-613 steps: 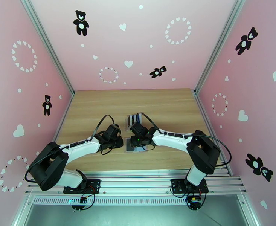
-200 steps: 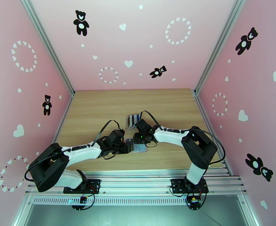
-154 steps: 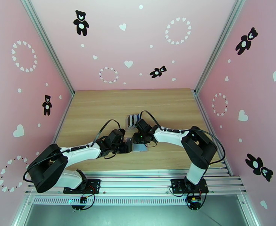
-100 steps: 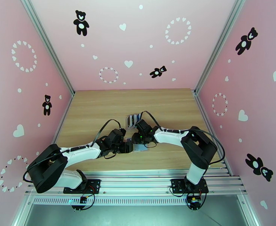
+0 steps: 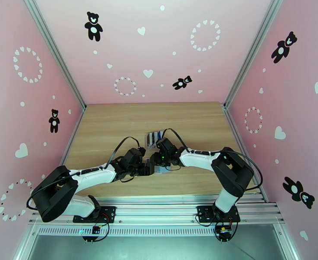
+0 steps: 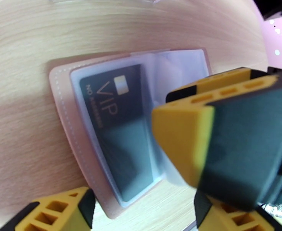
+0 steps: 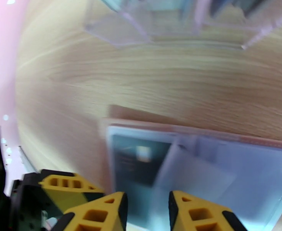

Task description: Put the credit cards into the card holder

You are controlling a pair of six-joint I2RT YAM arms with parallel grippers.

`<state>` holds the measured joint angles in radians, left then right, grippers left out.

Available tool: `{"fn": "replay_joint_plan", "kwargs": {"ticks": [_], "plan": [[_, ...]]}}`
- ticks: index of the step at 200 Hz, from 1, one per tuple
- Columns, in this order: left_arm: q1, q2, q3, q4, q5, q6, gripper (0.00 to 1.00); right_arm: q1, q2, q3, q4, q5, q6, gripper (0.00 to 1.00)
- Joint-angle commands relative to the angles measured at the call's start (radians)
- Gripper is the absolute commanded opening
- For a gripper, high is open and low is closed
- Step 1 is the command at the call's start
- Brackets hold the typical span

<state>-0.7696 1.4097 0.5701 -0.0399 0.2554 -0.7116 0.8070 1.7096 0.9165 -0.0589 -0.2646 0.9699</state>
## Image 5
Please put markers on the clear acrylic card stand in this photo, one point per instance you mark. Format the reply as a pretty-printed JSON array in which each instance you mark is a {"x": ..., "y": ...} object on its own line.
[{"x": 150, "y": 138}]

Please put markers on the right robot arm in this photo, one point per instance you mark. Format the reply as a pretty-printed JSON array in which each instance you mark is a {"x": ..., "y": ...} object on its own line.
[{"x": 199, "y": 158}]

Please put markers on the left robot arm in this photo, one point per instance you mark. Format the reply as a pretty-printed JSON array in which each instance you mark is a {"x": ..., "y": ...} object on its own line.
[{"x": 93, "y": 174}]

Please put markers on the perforated metal strip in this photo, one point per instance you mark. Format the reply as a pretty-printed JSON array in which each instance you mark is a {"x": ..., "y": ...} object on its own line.
[{"x": 148, "y": 231}]

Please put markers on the small circuit board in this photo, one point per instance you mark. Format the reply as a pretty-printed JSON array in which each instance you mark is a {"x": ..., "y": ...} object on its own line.
[
  {"x": 96, "y": 230},
  {"x": 224, "y": 231}
]

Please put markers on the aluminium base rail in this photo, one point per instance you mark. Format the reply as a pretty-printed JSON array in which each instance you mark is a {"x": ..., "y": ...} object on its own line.
[{"x": 158, "y": 210}]

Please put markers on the aluminium side rail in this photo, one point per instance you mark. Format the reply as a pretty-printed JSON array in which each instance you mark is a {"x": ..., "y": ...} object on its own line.
[
  {"x": 72, "y": 137},
  {"x": 242, "y": 148}
]

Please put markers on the aluminium frame post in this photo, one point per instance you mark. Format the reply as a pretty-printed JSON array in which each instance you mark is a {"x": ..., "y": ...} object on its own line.
[
  {"x": 252, "y": 53},
  {"x": 55, "y": 53}
]

